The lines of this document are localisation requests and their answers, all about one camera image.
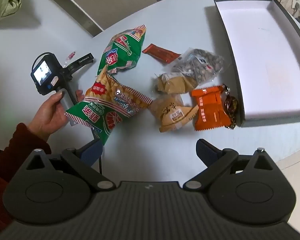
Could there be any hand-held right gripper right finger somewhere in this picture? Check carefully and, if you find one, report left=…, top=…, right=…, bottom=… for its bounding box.
left=184, top=139, right=275, bottom=192

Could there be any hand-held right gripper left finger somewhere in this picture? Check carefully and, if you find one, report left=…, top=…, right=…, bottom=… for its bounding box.
left=25, top=139, right=115, bottom=192

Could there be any orange snack packet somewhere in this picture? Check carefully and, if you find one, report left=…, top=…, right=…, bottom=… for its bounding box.
left=190, top=85, right=232, bottom=132

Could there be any green striped snack bag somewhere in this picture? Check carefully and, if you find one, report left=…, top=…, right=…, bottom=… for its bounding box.
left=64, top=66, right=153, bottom=146
left=97, top=24, right=147, bottom=79

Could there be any tan pastry packet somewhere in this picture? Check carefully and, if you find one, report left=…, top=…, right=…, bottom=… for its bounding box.
left=147, top=96, right=199, bottom=133
left=154, top=71, right=198, bottom=95

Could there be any dark brown candy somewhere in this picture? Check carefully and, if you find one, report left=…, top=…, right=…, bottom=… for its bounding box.
left=221, top=84, right=239, bottom=130

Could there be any clear bag of sunflower seeds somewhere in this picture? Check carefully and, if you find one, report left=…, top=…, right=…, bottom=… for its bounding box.
left=170, top=47, right=227, bottom=84

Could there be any red sachet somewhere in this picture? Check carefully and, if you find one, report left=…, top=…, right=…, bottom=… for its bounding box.
left=142, top=44, right=181, bottom=63

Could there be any grey cardboard box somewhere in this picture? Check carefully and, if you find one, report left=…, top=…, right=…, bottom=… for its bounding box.
left=213, top=0, right=300, bottom=128

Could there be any person's left forearm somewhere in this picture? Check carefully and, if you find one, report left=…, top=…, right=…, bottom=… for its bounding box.
left=0, top=122, right=52, bottom=220

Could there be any person's left hand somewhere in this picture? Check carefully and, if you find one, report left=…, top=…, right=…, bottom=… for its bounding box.
left=27, top=90, right=85, bottom=143

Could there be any small red white candy wrapper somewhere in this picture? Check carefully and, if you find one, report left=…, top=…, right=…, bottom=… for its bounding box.
left=65, top=50, right=77, bottom=64

